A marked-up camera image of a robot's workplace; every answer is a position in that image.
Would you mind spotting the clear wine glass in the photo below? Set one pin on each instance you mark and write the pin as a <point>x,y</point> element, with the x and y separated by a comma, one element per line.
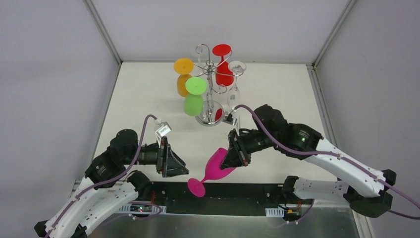
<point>237,68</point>

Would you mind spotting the orange plastic wine glass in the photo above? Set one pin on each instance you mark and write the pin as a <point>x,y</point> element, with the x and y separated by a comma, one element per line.
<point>183,67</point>

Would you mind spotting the magenta plastic wine glass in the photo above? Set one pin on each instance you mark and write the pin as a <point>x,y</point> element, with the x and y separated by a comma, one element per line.
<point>212,172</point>

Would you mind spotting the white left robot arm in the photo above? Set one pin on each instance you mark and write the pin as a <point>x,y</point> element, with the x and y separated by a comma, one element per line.
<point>92,201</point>

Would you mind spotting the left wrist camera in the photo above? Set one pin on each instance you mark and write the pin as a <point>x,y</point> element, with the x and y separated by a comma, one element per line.
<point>162,128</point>

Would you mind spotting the green plastic wine glass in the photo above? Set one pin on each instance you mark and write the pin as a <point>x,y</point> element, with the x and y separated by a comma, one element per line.
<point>193,102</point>

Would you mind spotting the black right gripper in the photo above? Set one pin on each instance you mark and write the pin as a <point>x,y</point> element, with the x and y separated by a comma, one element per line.
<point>238,147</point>

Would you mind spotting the chrome wine glass rack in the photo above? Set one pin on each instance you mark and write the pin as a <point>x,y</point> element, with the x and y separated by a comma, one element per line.
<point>213,111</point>

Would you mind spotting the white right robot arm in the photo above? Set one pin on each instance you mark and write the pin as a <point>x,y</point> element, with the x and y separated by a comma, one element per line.
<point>363,188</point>

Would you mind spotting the red plastic wine glass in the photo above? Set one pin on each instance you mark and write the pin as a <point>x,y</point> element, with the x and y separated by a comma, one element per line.
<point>223,76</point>

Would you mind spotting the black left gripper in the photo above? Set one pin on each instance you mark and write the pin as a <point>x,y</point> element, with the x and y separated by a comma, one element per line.
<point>164,158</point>

